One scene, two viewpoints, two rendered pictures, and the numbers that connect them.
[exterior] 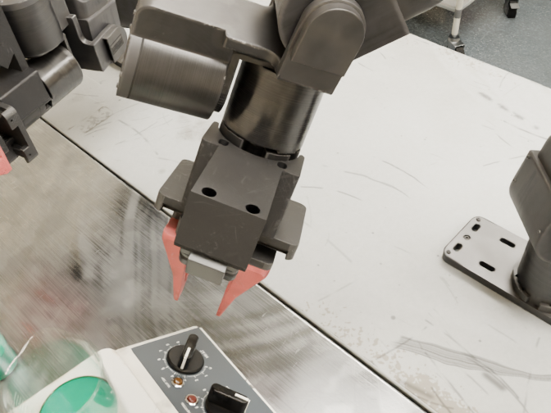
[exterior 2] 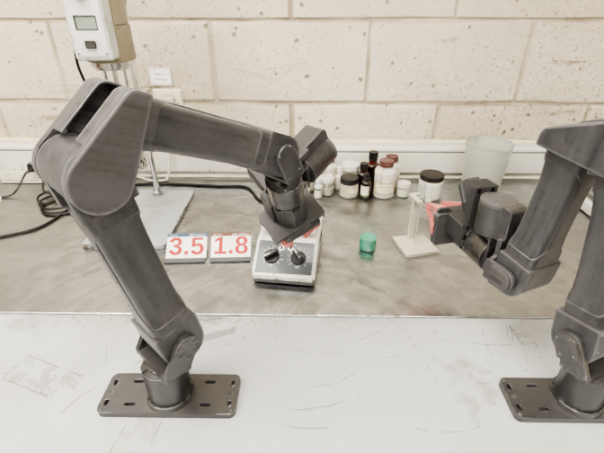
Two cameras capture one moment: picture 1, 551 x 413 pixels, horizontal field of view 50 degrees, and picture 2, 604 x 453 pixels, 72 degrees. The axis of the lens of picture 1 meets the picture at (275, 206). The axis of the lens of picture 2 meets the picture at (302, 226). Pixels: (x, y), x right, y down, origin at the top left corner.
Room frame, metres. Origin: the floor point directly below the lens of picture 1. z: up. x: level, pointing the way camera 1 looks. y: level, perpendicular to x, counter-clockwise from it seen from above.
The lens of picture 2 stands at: (0.74, -0.42, 1.44)
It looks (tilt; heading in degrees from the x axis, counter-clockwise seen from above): 31 degrees down; 133
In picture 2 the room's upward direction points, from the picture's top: straight up
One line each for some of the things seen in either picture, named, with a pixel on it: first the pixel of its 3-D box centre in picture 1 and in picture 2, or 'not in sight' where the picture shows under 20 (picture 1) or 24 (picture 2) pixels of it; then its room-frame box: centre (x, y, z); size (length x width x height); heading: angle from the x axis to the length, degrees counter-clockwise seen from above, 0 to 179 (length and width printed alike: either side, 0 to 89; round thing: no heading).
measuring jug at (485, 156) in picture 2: not in sight; (481, 164); (0.35, 0.77, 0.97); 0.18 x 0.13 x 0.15; 146
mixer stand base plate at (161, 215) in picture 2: not in sight; (144, 215); (-0.22, 0.00, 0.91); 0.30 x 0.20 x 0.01; 132
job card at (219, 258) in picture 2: not in sight; (230, 246); (0.09, 0.05, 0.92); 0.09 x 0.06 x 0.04; 45
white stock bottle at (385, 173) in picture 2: not in sight; (385, 178); (0.17, 0.54, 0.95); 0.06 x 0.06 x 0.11
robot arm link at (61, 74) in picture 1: (45, 70); (485, 246); (0.57, 0.23, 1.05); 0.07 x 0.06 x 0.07; 146
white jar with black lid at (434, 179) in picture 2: not in sight; (430, 185); (0.27, 0.63, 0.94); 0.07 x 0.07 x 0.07
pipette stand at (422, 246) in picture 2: not in sight; (418, 223); (0.38, 0.36, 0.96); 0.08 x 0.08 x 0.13; 56
